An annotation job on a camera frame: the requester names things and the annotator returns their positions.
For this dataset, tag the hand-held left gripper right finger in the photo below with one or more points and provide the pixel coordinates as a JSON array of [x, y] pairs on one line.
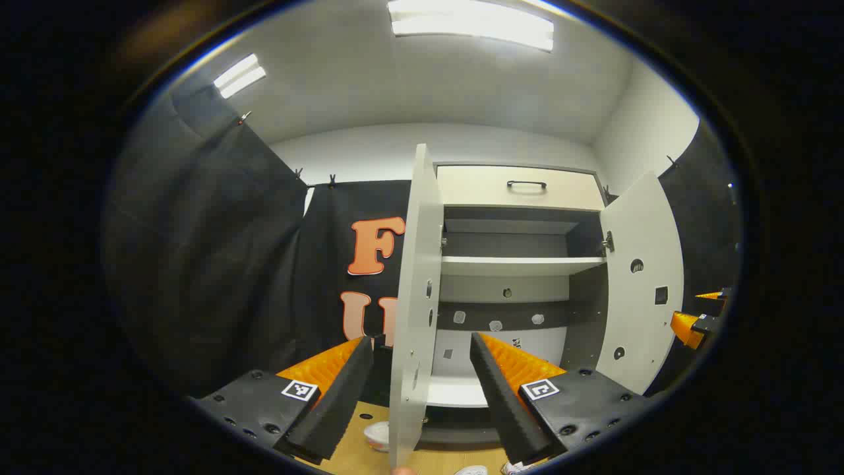
[[504, 402]]

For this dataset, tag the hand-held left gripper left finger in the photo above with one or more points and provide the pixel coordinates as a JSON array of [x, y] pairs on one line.
[[333, 402]]

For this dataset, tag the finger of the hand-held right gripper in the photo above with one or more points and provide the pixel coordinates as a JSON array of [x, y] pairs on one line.
[[686, 328], [717, 300]]

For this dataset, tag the white shoe cabinet door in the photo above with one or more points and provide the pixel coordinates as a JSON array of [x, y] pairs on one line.
[[415, 297], [643, 316]]

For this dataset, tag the grey white shoe cabinet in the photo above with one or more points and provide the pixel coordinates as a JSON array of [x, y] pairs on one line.
[[514, 266]]

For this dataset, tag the white cabinet drawer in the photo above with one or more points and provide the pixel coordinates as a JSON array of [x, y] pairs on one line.
[[475, 188]]

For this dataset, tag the white bowl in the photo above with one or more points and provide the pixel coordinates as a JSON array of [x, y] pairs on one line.
[[379, 435]]

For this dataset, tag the black backdrop cloth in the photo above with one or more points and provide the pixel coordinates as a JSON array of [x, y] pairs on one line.
[[211, 251]]

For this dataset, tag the small ceiling light panel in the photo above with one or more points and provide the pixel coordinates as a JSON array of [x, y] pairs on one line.
[[239, 76]]

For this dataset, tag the large ceiling light panel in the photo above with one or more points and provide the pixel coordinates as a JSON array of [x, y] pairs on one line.
[[471, 25]]

